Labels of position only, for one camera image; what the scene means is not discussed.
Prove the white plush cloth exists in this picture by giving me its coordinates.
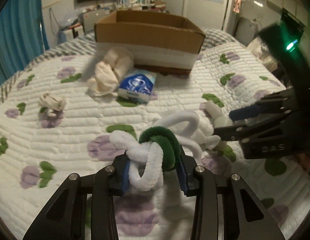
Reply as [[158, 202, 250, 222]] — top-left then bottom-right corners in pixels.
[[205, 100, 233, 128]]

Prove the white green chenille knot toy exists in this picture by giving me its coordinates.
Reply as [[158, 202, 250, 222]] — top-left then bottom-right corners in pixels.
[[109, 111, 221, 192]]

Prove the small white mesh shoe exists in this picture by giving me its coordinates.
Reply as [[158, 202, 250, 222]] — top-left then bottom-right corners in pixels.
[[39, 93, 66, 117]]

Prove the blue tissue pack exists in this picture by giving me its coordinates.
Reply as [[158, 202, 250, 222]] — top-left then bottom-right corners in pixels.
[[117, 69, 157, 103]]

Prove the cream knotted towel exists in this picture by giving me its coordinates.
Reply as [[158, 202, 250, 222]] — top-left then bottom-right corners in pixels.
[[87, 47, 134, 96]]

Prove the grey washing machine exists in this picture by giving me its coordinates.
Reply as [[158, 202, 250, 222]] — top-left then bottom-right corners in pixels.
[[235, 17, 257, 46]]

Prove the white floral quilt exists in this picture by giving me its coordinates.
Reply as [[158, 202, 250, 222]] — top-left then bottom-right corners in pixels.
[[0, 42, 310, 239]]

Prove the white sliding wardrobe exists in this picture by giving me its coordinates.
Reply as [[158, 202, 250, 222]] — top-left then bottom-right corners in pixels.
[[161, 0, 236, 30]]

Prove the brown cardboard box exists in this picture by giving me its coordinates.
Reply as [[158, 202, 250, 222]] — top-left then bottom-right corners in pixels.
[[94, 10, 206, 75]]

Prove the white suitcase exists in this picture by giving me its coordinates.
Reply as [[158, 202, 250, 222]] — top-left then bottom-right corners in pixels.
[[60, 23, 84, 43]]

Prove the teal window curtain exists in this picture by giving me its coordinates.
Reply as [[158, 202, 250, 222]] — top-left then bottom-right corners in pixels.
[[0, 0, 49, 79]]

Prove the grey small fridge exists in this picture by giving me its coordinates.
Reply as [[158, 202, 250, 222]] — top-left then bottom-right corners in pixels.
[[82, 8, 111, 33]]

